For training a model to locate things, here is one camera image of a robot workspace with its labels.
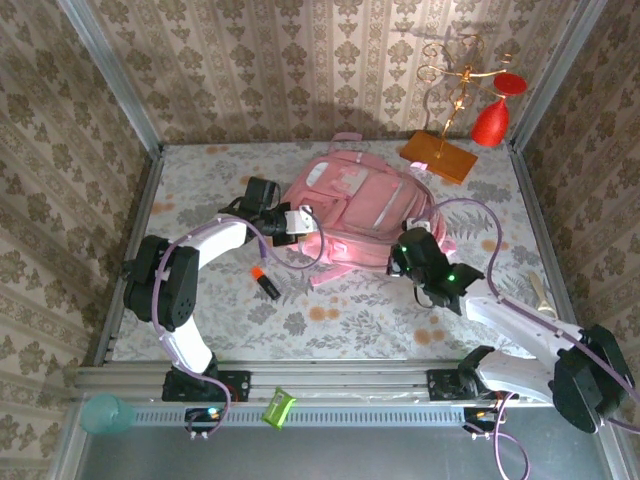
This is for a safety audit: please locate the pink backpack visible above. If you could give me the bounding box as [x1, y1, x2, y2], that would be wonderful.
[282, 132, 459, 289]

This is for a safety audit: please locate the black marker orange cap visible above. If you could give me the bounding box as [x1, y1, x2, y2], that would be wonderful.
[249, 267, 282, 301]

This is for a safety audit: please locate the floral table cloth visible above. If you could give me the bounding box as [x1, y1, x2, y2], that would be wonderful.
[110, 141, 576, 362]

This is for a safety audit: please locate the cream wooden scraper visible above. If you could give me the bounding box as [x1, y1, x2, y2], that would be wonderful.
[528, 271, 557, 319]

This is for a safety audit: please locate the red cone ornament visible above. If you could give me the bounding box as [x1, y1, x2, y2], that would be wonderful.
[471, 97, 511, 148]

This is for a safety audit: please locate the small black controller board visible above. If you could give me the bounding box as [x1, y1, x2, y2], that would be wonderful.
[462, 406, 506, 435]
[184, 407, 227, 435]

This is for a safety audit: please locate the small green box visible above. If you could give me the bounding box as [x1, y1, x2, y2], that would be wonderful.
[261, 386, 297, 430]

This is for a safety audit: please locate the red disc ornament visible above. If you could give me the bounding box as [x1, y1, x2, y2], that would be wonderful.
[493, 72, 529, 97]

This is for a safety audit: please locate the grey metal sheet panel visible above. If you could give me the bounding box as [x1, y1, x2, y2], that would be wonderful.
[49, 403, 639, 480]

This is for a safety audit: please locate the teal plastic cup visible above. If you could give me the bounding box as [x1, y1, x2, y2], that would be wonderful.
[79, 392, 137, 436]

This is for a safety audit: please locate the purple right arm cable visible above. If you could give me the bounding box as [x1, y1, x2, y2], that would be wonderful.
[412, 198, 640, 480]

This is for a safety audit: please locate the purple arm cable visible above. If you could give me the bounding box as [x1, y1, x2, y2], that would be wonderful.
[412, 198, 640, 480]
[152, 205, 326, 441]

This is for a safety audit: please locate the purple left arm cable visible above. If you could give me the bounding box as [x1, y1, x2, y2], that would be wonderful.
[152, 205, 326, 441]

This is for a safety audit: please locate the gold wire stand orange base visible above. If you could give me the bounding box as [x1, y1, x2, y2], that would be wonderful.
[398, 33, 516, 186]

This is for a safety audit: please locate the aluminium side rail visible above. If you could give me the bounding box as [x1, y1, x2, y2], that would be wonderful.
[508, 143, 591, 365]
[93, 144, 166, 366]

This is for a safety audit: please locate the aluminium front frame rail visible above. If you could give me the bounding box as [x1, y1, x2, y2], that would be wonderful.
[73, 360, 621, 402]

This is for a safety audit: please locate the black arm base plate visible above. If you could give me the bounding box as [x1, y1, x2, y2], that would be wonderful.
[426, 368, 520, 402]
[162, 368, 252, 404]

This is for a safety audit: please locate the grey slotted cable duct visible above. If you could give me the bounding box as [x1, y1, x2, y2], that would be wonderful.
[132, 403, 469, 427]

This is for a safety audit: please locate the aluminium frame post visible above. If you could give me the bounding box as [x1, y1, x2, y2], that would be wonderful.
[507, 0, 610, 154]
[55, 0, 165, 156]

